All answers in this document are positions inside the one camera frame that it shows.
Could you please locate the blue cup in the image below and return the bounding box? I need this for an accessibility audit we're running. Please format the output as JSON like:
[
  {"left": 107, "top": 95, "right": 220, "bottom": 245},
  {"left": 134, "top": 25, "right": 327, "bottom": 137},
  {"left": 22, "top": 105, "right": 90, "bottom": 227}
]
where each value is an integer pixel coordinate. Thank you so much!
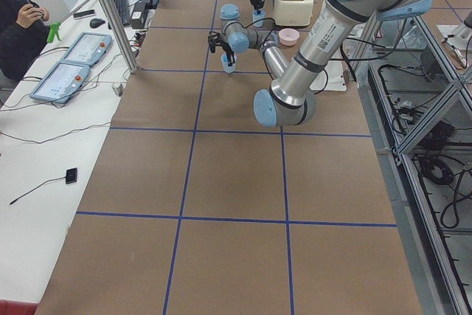
[
  {"left": 252, "top": 9, "right": 266, "bottom": 28},
  {"left": 221, "top": 54, "right": 237, "bottom": 74}
]

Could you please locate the cream toaster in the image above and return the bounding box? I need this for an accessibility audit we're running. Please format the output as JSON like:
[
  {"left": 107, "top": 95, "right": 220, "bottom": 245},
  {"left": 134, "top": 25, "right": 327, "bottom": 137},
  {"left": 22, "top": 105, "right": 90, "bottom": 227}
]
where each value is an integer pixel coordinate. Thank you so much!
[{"left": 273, "top": 0, "right": 314, "bottom": 27}]

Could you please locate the pink bowl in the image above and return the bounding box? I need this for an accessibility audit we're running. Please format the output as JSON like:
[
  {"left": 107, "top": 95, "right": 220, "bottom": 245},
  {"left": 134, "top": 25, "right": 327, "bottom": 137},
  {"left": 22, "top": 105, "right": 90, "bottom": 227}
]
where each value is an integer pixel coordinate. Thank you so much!
[{"left": 278, "top": 28, "right": 300, "bottom": 46}]

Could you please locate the black keyboard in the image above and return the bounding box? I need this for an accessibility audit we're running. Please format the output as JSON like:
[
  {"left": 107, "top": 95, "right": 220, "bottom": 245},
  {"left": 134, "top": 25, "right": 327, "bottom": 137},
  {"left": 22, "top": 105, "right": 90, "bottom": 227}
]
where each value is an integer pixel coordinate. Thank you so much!
[{"left": 112, "top": 0, "right": 130, "bottom": 27}]

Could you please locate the black computer mouse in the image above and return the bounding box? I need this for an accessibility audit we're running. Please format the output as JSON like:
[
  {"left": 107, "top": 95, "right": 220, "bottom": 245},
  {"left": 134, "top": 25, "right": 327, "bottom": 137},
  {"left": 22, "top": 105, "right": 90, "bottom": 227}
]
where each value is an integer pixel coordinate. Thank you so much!
[{"left": 89, "top": 18, "right": 105, "bottom": 29}]

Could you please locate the far teach pendant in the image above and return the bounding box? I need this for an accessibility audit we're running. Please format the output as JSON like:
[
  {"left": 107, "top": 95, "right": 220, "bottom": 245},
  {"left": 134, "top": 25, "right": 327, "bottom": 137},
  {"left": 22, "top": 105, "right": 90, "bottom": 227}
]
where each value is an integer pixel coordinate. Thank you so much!
[{"left": 61, "top": 32, "right": 112, "bottom": 67}]

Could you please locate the teach pendant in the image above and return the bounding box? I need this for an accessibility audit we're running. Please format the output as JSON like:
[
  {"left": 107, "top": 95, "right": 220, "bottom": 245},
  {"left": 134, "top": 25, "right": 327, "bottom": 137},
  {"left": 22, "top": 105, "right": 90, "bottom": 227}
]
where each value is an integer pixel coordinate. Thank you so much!
[
  {"left": 29, "top": 62, "right": 90, "bottom": 104},
  {"left": 61, "top": 32, "right": 112, "bottom": 67}
]

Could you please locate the near teach pendant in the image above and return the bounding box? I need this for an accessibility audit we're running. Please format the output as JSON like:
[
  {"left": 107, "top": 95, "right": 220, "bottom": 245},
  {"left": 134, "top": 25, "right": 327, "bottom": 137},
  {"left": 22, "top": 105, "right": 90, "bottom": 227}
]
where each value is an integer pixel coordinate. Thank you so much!
[{"left": 29, "top": 62, "right": 90, "bottom": 104}]

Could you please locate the green clamp tool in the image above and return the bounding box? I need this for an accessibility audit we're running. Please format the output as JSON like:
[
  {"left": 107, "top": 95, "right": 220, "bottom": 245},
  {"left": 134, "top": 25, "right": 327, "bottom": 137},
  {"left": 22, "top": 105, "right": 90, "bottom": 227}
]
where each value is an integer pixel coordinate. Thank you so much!
[{"left": 46, "top": 22, "right": 61, "bottom": 44}]

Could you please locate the black square sensor pad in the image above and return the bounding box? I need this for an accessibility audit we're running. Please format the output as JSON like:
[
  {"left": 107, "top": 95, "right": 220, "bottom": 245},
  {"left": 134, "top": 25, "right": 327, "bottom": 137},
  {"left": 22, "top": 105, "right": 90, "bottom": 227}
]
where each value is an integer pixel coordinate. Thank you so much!
[{"left": 65, "top": 167, "right": 78, "bottom": 184}]

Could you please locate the person in black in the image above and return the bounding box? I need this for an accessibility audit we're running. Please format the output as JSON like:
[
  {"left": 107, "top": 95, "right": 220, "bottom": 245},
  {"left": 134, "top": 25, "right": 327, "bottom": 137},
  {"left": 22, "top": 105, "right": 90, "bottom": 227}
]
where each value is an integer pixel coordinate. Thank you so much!
[{"left": 1, "top": 0, "right": 49, "bottom": 82}]

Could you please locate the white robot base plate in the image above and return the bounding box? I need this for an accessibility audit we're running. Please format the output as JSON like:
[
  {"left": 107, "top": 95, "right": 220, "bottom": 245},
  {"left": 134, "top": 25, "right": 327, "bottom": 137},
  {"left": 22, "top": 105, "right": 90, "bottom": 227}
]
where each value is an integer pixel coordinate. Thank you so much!
[{"left": 310, "top": 61, "right": 347, "bottom": 91}]

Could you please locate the aluminium frame post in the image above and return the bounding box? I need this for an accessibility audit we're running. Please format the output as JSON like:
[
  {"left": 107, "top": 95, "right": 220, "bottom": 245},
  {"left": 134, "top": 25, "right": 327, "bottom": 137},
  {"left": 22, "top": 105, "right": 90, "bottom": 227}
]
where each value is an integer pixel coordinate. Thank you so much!
[{"left": 99, "top": 0, "right": 138, "bottom": 74}]

